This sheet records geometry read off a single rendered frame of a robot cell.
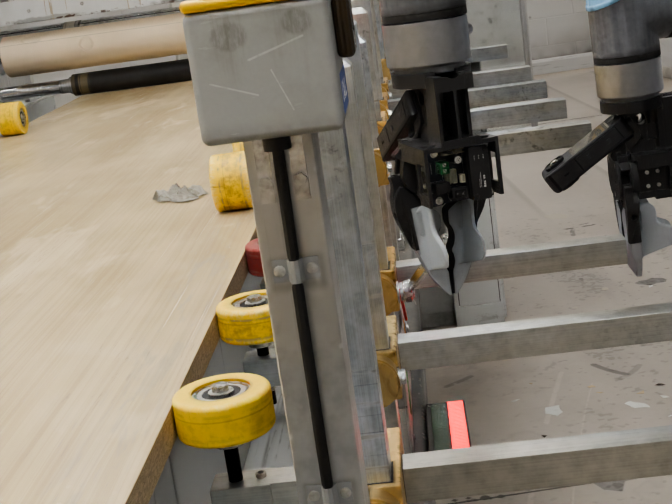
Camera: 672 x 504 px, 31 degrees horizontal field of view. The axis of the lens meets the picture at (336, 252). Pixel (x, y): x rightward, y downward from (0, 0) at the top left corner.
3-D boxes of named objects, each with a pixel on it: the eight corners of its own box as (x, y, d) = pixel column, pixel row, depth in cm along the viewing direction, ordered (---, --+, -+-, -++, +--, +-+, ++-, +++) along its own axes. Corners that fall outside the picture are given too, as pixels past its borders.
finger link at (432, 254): (440, 312, 110) (428, 212, 107) (416, 297, 115) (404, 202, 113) (472, 304, 110) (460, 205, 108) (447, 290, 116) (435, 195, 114)
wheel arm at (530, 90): (545, 96, 217) (543, 75, 216) (548, 98, 213) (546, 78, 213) (268, 132, 221) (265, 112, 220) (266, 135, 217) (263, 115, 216)
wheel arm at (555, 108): (564, 116, 193) (562, 93, 192) (568, 119, 189) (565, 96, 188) (253, 156, 197) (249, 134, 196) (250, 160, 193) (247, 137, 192)
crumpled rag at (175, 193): (217, 191, 186) (214, 176, 185) (188, 202, 181) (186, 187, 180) (172, 192, 191) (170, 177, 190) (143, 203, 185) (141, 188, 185)
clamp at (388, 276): (399, 284, 152) (394, 245, 151) (400, 316, 139) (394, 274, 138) (355, 289, 153) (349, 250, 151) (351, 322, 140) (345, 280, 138)
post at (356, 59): (408, 411, 149) (355, 13, 137) (408, 422, 145) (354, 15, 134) (379, 415, 149) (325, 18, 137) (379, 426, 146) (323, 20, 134)
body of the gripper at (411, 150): (427, 217, 106) (410, 78, 103) (394, 202, 114) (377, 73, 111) (508, 200, 108) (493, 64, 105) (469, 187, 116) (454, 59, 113)
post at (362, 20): (405, 305, 197) (367, 5, 186) (405, 312, 194) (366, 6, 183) (384, 308, 198) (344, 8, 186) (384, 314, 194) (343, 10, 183)
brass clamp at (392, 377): (407, 359, 128) (401, 313, 127) (409, 406, 115) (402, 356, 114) (349, 365, 129) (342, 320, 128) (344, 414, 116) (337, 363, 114)
